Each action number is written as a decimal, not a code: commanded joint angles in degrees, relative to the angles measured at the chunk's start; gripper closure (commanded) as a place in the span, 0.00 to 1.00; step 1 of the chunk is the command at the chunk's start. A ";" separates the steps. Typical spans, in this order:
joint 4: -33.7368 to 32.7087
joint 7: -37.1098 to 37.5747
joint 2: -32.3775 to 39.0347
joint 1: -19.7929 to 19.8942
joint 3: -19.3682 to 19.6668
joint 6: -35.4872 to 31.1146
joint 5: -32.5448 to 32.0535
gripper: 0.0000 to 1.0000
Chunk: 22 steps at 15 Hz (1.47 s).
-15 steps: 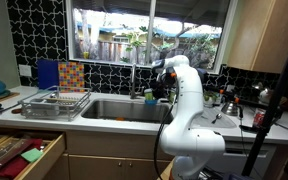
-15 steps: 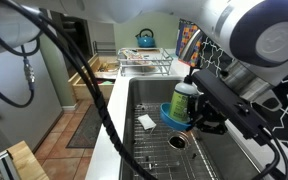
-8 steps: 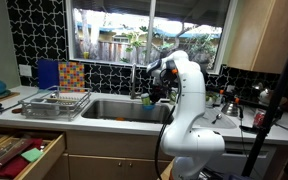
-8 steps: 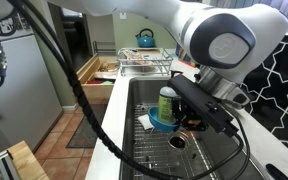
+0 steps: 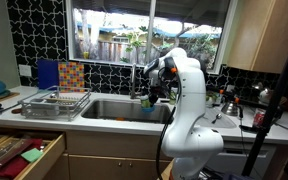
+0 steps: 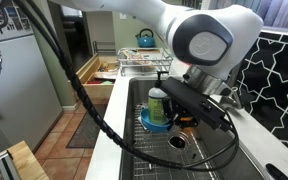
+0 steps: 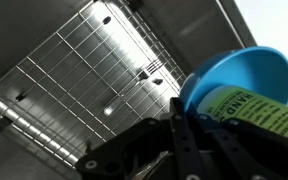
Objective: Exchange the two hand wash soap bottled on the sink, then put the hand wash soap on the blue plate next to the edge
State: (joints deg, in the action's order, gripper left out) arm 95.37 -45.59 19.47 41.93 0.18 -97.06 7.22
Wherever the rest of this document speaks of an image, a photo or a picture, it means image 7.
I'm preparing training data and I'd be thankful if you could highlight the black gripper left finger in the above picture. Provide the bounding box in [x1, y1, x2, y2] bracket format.
[75, 97, 207, 180]

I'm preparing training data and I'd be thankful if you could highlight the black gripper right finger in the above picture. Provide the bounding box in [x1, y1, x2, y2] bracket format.
[197, 113, 288, 180]

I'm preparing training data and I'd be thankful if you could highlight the green hand soap bottle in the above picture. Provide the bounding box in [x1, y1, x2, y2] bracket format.
[197, 85, 288, 144]

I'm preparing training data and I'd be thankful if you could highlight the blue round dish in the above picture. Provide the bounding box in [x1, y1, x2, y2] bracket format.
[179, 45, 288, 116]

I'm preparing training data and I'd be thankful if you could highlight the stainless steel sink basin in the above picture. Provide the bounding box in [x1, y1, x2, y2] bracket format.
[0, 0, 258, 180]

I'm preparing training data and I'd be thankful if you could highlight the metal fork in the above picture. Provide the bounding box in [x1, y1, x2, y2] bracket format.
[102, 59, 162, 117]

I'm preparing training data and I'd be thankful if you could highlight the wire sink grid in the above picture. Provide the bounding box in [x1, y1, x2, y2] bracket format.
[0, 0, 189, 167]

